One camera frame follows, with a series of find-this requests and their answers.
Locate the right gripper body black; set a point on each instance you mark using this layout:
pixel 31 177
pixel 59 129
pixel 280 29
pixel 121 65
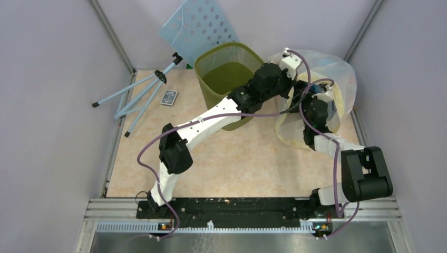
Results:
pixel 312 97

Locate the yellow translucent trash bag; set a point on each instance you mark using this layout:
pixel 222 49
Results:
pixel 320 121

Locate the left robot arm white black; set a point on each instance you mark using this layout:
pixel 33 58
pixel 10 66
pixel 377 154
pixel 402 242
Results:
pixel 176 142

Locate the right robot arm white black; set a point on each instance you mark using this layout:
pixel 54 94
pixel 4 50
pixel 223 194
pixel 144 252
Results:
pixel 359 173

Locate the clear trash bag with waste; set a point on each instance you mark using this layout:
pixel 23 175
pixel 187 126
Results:
pixel 332 67

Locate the green mesh trash bin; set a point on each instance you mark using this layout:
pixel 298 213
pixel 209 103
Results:
pixel 225 68

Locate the light blue perforated board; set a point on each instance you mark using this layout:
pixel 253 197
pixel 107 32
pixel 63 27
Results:
pixel 196 27

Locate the deck of playing cards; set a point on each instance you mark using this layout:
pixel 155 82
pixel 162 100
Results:
pixel 169 98

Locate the light blue tripod stand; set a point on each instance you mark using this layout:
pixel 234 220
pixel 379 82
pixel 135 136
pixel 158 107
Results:
pixel 158 79

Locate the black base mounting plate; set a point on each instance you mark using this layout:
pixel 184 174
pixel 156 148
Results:
pixel 261 213

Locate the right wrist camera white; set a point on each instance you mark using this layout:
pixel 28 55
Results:
pixel 328 91

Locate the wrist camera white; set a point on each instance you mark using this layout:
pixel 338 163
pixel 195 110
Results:
pixel 328 91
pixel 291 62

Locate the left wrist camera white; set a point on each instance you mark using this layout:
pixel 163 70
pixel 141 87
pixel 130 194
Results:
pixel 291 62

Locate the grey slotted cable duct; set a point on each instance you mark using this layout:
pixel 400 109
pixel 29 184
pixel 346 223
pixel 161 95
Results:
pixel 155 227

